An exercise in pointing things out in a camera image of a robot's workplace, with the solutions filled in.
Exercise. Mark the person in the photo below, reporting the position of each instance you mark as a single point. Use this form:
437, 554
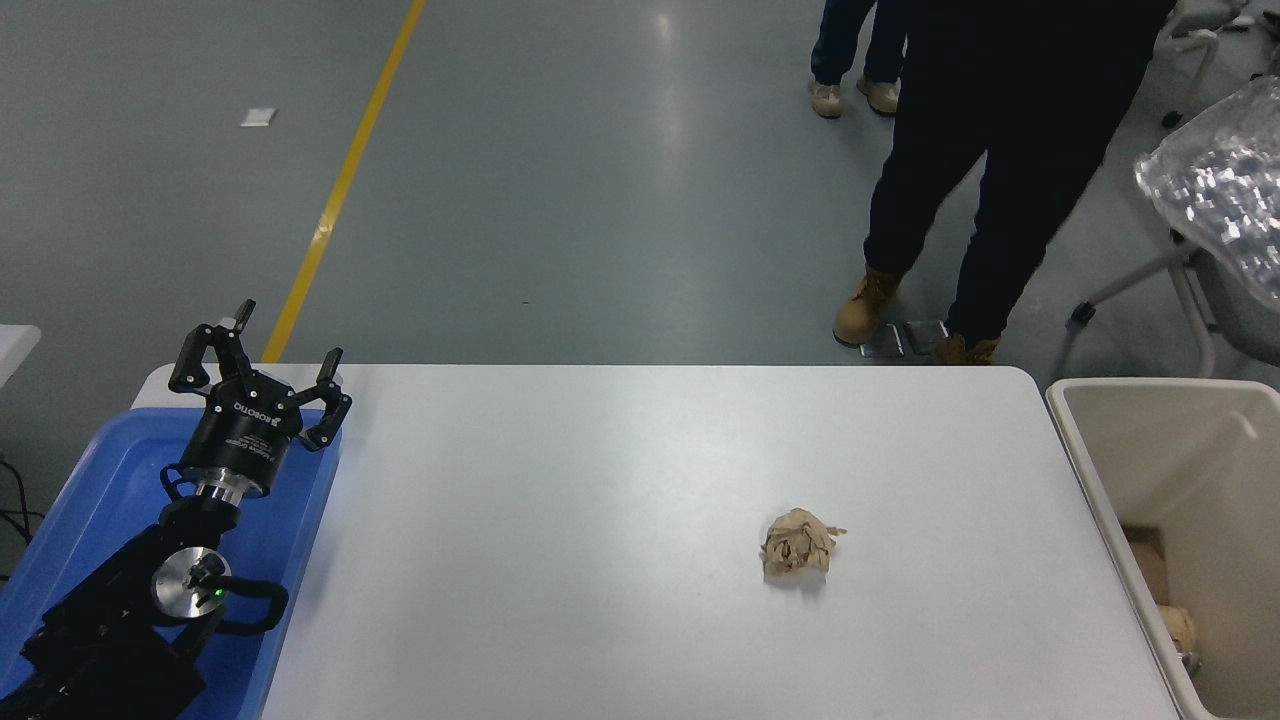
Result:
1000, 120
840, 40

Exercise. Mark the large pale bin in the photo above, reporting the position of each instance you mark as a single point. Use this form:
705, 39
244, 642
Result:
1180, 450

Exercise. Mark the silver floor plate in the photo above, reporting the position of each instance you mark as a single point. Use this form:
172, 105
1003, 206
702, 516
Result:
888, 345
925, 335

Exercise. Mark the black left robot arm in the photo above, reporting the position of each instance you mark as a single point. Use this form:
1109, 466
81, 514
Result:
100, 620

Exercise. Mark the rectangular foil tray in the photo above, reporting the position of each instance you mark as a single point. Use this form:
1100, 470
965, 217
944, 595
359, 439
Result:
1225, 180

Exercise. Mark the white side table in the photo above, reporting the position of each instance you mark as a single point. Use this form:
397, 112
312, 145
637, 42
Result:
15, 350

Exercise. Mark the blue plastic tray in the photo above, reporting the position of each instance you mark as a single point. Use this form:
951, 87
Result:
100, 480

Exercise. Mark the brown cardboard piece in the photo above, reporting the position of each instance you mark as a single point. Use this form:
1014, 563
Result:
1150, 565

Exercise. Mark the crumpled tan paper ball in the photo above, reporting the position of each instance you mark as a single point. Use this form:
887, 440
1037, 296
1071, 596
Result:
798, 545
1180, 630

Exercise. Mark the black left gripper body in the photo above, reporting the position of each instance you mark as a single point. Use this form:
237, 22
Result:
245, 435

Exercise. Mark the grey chair with white frame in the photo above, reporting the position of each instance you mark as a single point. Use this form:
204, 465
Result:
1200, 30

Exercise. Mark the white chair with armrest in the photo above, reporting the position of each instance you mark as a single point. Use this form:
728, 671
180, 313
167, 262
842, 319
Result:
1195, 300

